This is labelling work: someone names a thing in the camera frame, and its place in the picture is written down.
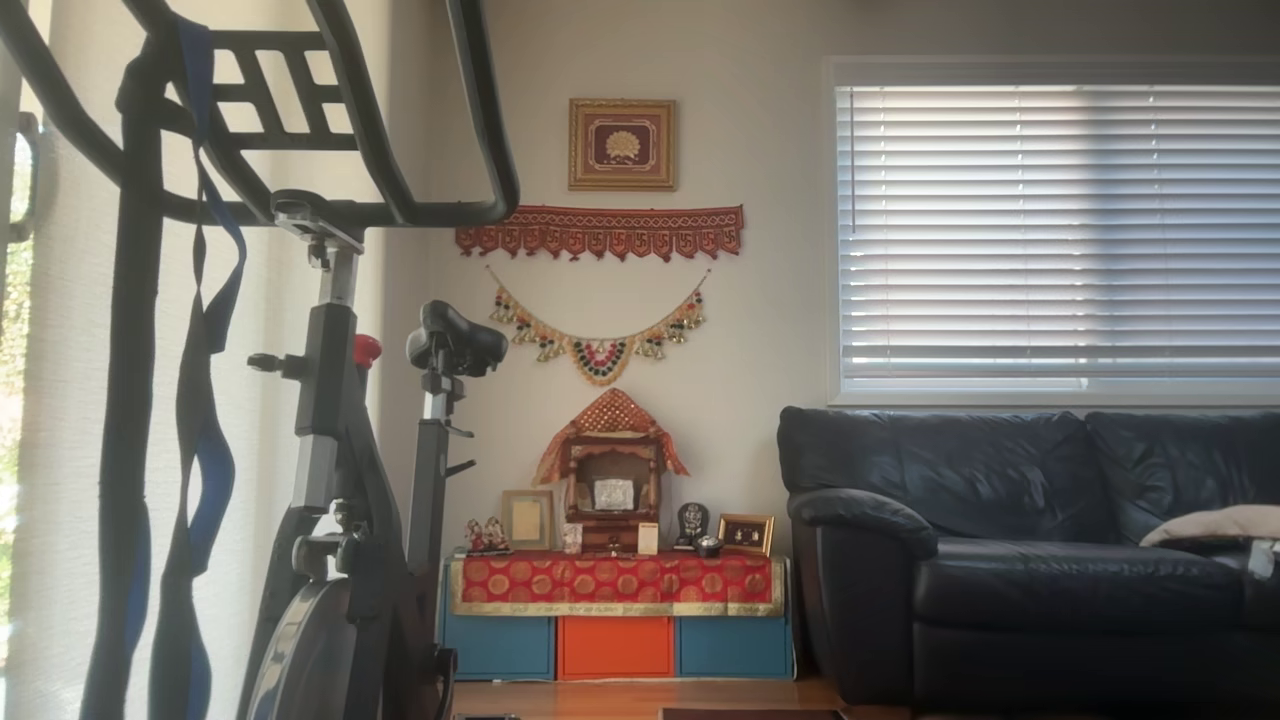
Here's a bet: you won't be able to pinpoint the beige cushion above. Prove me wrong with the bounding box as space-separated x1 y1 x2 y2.
1140 504 1280 549

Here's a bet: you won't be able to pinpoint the black exercise bike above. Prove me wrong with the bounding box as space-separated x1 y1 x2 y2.
0 0 521 720

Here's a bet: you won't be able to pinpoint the sheer white curtain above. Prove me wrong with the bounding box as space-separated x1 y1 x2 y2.
20 0 391 720

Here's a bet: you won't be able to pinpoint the white window blind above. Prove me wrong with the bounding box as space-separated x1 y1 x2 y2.
828 58 1280 406

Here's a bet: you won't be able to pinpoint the red embroidered wall hanging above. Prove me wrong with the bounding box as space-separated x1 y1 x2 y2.
455 204 746 264

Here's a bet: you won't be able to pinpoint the small figurines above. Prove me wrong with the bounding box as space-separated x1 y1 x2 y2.
463 517 513 556

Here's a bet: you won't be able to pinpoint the small gold picture frame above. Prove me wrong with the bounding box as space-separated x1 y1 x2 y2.
717 513 776 558

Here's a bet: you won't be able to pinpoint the beaded garland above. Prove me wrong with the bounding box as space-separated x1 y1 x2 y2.
485 265 713 388

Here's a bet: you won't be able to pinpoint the blue and orange cabinet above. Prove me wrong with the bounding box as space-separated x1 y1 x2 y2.
438 558 796 683

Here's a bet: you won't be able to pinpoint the pale picture frame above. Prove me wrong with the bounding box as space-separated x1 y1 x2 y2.
500 488 556 552

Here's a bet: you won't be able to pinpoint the black leather sofa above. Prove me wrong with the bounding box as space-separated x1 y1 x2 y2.
777 405 1280 716

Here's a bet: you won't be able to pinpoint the blue black strap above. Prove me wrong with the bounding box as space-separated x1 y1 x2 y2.
80 40 166 720
150 15 249 720

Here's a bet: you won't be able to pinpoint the wooden shrine with canopy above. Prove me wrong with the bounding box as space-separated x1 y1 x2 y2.
532 388 691 556

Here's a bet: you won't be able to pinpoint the gold framed wall picture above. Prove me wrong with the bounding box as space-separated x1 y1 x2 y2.
568 97 679 193

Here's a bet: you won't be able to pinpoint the red gold patterned cloth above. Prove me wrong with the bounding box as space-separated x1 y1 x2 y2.
448 553 787 617

